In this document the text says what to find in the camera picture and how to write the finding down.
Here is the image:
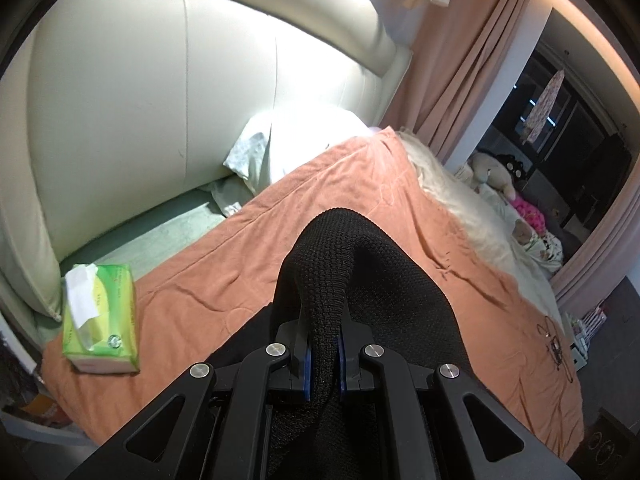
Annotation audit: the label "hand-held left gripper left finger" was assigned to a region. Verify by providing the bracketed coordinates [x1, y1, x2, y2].
[65, 310, 313, 480]

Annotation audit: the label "white plush toy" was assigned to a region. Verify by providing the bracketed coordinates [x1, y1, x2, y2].
[467, 152, 516, 198]

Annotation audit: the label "orange blanket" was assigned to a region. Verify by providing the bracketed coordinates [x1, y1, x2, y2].
[40, 127, 586, 461]

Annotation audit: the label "dark plush toy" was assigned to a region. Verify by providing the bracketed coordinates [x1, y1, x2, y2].
[502, 157, 531, 181]

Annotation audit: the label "black pants with floral lining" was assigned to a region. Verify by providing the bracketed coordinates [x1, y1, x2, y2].
[200, 206, 481, 480]

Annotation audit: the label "pale crumpled cloth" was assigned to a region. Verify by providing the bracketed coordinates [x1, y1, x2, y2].
[200, 175, 251, 218]

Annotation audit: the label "cream padded headboard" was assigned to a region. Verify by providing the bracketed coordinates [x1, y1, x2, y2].
[0, 0, 413, 321]

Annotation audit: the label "dark window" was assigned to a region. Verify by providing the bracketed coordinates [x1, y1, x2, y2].
[475, 50, 640, 231]

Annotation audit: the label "white pillow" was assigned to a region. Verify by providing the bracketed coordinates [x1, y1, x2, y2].
[222, 100, 373, 196]

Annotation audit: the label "cream fluffy blanket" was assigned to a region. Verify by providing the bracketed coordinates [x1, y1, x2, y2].
[397, 130, 521, 281]

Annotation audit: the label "white bedside shelf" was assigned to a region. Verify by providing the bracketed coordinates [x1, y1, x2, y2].
[0, 400, 96, 448]

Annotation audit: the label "pale green bed sheet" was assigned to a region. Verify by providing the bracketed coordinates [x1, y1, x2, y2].
[35, 180, 236, 361]

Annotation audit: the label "cream quilt with bear print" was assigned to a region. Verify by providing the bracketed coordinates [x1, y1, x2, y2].
[475, 185, 566, 281]

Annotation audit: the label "dark grey couch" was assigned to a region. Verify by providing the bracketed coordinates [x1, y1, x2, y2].
[545, 210, 596, 256]

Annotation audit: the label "striped box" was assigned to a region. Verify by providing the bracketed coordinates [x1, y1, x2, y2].
[565, 300, 608, 361]

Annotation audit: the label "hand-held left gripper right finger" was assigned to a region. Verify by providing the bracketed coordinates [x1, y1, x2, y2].
[336, 327, 576, 480]

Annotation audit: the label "hanging floral garment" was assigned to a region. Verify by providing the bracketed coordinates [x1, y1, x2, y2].
[517, 67, 566, 146]

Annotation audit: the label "black speaker box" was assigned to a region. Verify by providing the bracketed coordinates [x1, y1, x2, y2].
[585, 407, 640, 466]

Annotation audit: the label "pink plush toy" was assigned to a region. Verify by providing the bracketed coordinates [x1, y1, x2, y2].
[510, 195, 546, 233]

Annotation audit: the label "dark armchair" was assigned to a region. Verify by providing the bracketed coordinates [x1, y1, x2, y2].
[565, 135, 633, 231]

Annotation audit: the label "green tissue pack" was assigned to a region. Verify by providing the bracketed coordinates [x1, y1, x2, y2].
[61, 263, 141, 375]

